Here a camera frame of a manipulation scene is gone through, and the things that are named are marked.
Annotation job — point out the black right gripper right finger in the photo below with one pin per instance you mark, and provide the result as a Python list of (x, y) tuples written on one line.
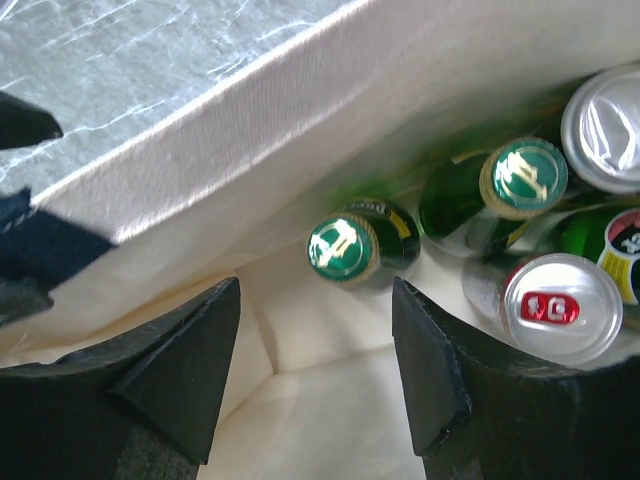
[(434, 393)]

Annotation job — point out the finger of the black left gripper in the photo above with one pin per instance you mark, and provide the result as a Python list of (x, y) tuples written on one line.
[(23, 124)]

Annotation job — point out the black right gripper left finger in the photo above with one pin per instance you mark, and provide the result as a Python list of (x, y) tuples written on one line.
[(178, 388)]

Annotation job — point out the green glass bottle gold cap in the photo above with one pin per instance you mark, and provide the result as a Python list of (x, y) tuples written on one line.
[(364, 244)]

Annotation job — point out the beige canvas tote bag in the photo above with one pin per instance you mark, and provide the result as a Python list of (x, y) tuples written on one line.
[(202, 141)]

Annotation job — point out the red white beverage can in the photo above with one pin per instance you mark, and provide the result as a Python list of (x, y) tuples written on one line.
[(559, 307)]

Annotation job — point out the silver beverage can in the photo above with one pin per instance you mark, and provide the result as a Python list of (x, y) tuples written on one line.
[(600, 130)]

